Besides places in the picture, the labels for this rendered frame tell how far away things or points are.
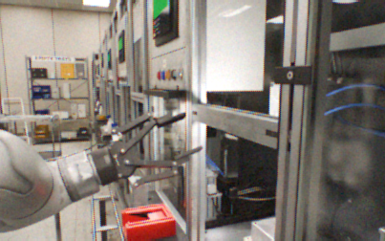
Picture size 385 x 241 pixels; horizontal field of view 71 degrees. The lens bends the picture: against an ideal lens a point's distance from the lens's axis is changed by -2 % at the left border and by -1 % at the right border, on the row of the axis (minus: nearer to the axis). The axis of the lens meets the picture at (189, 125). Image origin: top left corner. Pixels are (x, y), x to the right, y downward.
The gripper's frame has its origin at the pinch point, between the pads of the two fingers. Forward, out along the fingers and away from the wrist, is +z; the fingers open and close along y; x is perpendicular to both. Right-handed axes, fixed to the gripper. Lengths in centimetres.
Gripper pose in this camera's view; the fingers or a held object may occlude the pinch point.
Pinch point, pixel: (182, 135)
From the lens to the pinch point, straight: 63.0
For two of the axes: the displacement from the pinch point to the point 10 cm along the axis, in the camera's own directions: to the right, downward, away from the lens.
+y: -4.3, -8.8, 2.3
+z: 8.7, -3.3, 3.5
